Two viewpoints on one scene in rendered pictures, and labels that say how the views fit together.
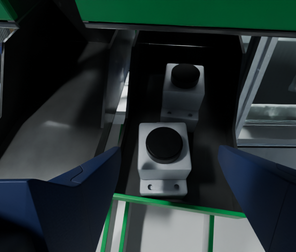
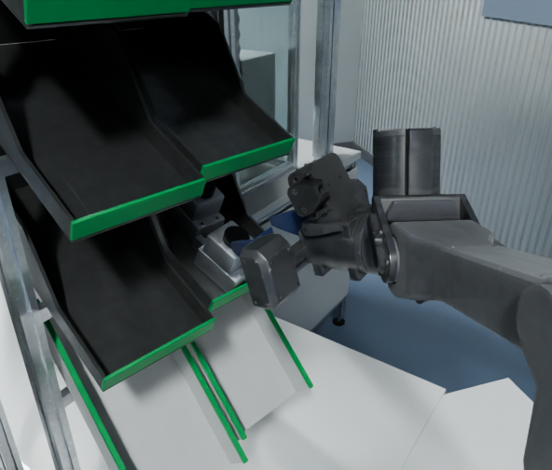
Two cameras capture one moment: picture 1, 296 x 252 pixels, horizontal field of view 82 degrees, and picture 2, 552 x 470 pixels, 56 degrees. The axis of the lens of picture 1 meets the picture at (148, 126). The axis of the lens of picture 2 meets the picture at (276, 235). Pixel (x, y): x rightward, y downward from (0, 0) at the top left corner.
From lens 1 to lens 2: 0.49 m
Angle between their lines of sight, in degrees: 45
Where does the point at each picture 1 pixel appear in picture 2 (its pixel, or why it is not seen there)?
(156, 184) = (240, 271)
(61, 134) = (121, 295)
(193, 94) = (218, 199)
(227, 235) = not seen: hidden behind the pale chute
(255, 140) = not seen: hidden behind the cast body
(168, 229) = (236, 354)
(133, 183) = (214, 293)
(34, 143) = (106, 317)
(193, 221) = (250, 329)
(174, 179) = not seen: hidden behind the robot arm
